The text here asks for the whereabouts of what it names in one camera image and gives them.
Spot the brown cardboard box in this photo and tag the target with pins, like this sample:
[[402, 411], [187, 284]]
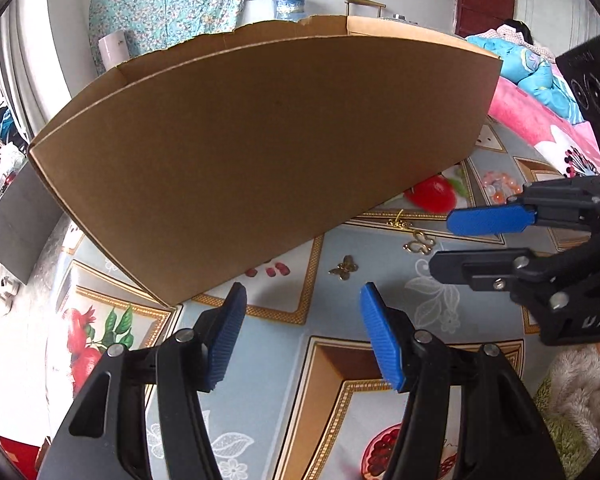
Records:
[[260, 160]]

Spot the light blue quilted garment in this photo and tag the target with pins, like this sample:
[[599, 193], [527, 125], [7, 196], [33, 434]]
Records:
[[525, 67]]

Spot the white shoe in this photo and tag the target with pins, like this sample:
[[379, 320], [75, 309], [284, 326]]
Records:
[[7, 285], [1, 300]]

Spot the printed pomegranate tablecloth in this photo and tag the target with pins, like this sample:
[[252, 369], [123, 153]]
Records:
[[300, 350]]

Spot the small gold charm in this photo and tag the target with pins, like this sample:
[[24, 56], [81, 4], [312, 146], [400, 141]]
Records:
[[399, 221]]

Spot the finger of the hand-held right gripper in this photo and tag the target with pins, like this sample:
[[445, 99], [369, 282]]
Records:
[[465, 267], [490, 219]]

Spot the pink paper roll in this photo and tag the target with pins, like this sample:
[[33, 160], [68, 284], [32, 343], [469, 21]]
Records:
[[114, 50]]

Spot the blue water bottle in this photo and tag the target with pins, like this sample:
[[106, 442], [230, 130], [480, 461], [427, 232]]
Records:
[[289, 7]]

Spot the floral blue curtain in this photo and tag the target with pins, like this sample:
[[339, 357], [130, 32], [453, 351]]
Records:
[[180, 2]]

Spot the red gift bag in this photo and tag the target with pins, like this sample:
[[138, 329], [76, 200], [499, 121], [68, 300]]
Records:
[[17, 455]]

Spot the grey cabinet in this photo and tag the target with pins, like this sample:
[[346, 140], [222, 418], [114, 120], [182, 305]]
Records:
[[17, 230]]

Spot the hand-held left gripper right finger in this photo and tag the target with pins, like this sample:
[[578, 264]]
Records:
[[385, 340]]

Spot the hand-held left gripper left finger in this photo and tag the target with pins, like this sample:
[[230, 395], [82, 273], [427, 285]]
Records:
[[225, 335]]

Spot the gold butterfly brooch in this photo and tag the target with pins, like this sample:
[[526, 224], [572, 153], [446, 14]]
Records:
[[344, 266]]

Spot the pink printed blanket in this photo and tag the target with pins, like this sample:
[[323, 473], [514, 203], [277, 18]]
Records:
[[545, 130]]

